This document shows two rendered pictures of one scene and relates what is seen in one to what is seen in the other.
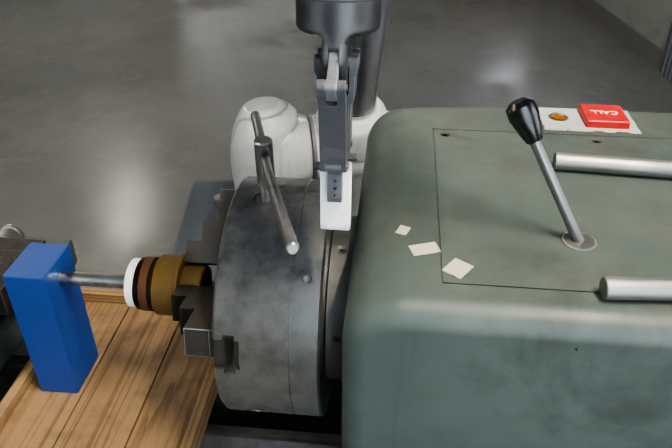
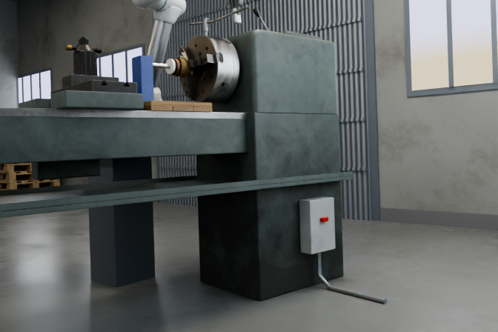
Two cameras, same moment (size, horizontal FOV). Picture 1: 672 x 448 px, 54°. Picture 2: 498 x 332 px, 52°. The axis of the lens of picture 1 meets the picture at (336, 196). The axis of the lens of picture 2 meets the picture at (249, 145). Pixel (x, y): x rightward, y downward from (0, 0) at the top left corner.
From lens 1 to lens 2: 2.23 m
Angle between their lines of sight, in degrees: 54
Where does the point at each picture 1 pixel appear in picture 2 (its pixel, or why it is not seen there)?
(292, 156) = not seen: hidden behind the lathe
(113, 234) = not seen: outside the picture
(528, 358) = (281, 41)
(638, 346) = (294, 38)
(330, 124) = not seen: outside the picture
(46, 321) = (150, 74)
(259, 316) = (224, 48)
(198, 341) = (210, 58)
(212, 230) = (184, 54)
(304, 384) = (236, 66)
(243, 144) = not seen: hidden behind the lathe
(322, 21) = not seen: outside the picture
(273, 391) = (230, 70)
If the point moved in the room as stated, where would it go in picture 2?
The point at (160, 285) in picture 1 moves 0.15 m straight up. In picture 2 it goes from (183, 60) to (181, 27)
